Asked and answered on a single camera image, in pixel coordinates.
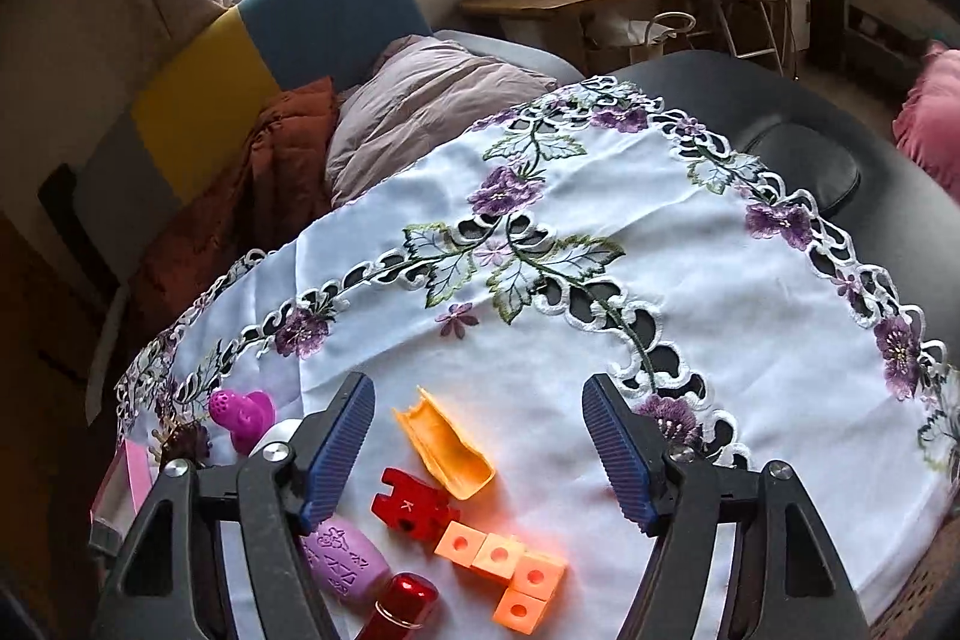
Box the white bag handle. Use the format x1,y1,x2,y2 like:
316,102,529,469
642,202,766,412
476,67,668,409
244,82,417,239
641,10,698,45

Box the white embroidered floral tablecloth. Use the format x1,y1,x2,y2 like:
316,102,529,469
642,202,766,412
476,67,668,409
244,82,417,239
112,74,960,640

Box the red cylinder with ring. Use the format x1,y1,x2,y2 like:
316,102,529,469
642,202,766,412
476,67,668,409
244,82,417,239
358,572,440,640

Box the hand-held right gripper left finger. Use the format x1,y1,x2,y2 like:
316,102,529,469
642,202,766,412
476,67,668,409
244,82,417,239
90,372,376,640

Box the orange plastic scoop toy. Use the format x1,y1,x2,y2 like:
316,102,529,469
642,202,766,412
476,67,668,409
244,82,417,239
391,386,496,501

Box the black leather cushion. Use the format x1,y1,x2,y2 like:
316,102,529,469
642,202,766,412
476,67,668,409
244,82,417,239
739,119,863,217

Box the purple oval embossed toy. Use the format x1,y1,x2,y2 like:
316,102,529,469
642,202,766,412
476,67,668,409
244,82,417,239
300,512,391,607

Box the magenta perforated toy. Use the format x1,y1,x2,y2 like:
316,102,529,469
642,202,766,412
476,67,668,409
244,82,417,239
208,389,280,457

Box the pink cushion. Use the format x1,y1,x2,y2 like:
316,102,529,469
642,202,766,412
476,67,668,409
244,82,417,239
892,40,960,202

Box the blue yellow grey headboard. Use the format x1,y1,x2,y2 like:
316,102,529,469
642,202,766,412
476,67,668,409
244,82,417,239
75,0,432,221

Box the black padded table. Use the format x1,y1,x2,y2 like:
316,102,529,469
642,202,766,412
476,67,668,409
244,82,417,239
622,47,960,341

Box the pink box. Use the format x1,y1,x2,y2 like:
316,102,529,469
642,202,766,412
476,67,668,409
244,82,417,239
90,441,162,528

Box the pale pink pillow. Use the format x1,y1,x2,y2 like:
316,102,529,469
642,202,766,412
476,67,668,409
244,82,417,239
326,34,560,210

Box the red puzzle block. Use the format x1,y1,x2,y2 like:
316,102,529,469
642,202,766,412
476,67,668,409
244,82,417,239
370,467,460,543

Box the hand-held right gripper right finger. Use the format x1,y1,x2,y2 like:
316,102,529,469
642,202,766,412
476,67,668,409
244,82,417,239
581,372,871,640

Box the orange linked cubes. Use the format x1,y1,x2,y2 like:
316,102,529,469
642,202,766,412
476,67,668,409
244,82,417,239
433,520,569,633

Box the rust orange blanket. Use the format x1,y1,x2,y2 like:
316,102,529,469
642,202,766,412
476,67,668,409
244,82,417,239
127,77,342,341

